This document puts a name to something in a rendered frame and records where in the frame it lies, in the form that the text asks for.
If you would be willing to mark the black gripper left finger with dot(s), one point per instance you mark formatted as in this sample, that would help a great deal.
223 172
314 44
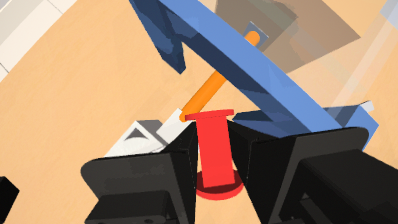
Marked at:
173 169

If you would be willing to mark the grey flat bar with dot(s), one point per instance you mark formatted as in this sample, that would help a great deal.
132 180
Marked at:
368 106

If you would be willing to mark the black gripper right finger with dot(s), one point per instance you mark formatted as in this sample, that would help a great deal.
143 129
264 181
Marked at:
266 164

